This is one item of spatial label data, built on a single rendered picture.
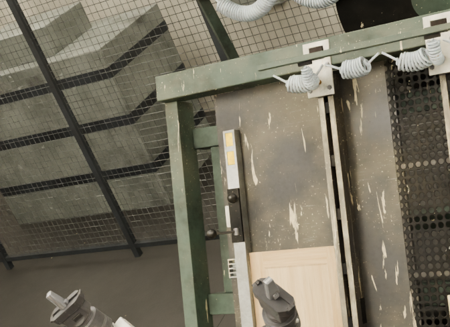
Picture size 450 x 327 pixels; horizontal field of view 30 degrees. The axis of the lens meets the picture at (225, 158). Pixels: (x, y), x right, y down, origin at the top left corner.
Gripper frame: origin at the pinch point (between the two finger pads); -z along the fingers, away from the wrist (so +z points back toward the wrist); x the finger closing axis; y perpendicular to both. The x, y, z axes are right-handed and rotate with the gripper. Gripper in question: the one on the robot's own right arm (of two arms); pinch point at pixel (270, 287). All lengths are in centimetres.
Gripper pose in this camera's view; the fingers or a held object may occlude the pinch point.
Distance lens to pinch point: 205.0
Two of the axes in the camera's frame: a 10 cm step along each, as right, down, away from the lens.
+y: 7.3, -6.0, 3.2
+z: 2.4, 6.7, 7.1
